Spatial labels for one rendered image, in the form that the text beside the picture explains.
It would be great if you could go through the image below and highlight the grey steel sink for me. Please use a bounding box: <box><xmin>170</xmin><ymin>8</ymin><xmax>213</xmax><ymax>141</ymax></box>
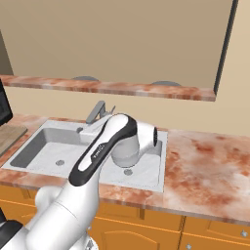
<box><xmin>1</xmin><ymin>119</ymin><xmax>169</xmax><ymax>193</ymax></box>

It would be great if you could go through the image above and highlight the grey sink faucet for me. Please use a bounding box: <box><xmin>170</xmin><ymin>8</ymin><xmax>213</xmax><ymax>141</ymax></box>
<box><xmin>76</xmin><ymin>100</ymin><xmax>117</xmax><ymax>135</ymax></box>

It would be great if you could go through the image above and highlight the orange panel under sink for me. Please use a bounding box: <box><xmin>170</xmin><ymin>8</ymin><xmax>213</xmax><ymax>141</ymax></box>
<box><xmin>97</xmin><ymin>200</ymin><xmax>146</xmax><ymax>221</ymax></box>

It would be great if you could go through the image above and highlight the wooden cutting board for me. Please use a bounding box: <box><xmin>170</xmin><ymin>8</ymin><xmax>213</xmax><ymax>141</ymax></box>
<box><xmin>0</xmin><ymin>124</ymin><xmax>29</xmax><ymax>157</ymax></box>

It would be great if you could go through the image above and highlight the orange drawer front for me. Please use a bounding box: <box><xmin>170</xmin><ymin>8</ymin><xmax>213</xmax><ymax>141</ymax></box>
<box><xmin>183</xmin><ymin>216</ymin><xmax>250</xmax><ymax>243</ymax></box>

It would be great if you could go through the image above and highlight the orange cupboard door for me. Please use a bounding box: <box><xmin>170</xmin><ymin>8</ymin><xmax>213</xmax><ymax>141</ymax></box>
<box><xmin>178</xmin><ymin>231</ymin><xmax>250</xmax><ymax>250</ymax></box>
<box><xmin>0</xmin><ymin>198</ymin><xmax>37</xmax><ymax>227</ymax></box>
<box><xmin>88</xmin><ymin>216</ymin><xmax>184</xmax><ymax>250</ymax></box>

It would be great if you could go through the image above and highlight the grey round stool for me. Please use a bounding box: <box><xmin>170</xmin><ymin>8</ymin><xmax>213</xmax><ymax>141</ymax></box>
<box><xmin>149</xmin><ymin>80</ymin><xmax>183</xmax><ymax>88</ymax></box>
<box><xmin>70</xmin><ymin>75</ymin><xmax>100</xmax><ymax>82</ymax></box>

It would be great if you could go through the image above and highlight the black window frame post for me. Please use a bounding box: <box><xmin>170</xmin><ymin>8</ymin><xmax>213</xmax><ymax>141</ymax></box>
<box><xmin>213</xmin><ymin>0</ymin><xmax>240</xmax><ymax>96</ymax></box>

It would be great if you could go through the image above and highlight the black appliance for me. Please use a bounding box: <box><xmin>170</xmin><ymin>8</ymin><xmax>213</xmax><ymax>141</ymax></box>
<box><xmin>0</xmin><ymin>77</ymin><xmax>14</xmax><ymax>127</ymax></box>

